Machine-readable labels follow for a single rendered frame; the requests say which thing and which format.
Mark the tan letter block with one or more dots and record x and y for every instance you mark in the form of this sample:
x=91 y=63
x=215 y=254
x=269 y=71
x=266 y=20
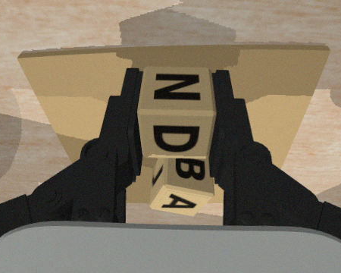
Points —
x=176 y=112
x=181 y=185

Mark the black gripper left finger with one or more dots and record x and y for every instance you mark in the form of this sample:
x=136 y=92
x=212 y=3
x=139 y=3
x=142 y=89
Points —
x=93 y=188

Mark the tan square mat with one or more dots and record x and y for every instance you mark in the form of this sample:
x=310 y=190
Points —
x=277 y=82

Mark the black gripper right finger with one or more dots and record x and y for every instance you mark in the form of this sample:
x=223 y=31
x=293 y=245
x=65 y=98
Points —
x=257 y=192

